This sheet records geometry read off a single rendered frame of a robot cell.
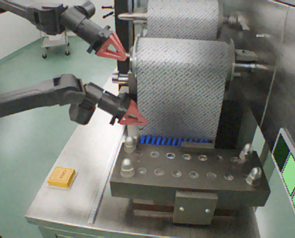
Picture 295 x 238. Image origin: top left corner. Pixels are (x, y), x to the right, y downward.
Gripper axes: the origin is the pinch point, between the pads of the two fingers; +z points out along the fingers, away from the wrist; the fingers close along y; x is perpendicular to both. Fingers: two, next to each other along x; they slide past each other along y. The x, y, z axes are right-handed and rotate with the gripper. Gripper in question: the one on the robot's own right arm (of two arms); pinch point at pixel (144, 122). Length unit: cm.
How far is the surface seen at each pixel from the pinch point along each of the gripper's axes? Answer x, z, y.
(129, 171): -3.4, 0.3, 17.9
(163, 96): 10.3, 0.3, 0.2
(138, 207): -13.3, 8.3, 18.8
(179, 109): 9.3, 6.0, 0.3
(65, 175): -25.3, -13.3, 10.2
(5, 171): -161, -65, -68
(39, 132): -160, -62, -130
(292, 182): 23.3, 20.7, 31.4
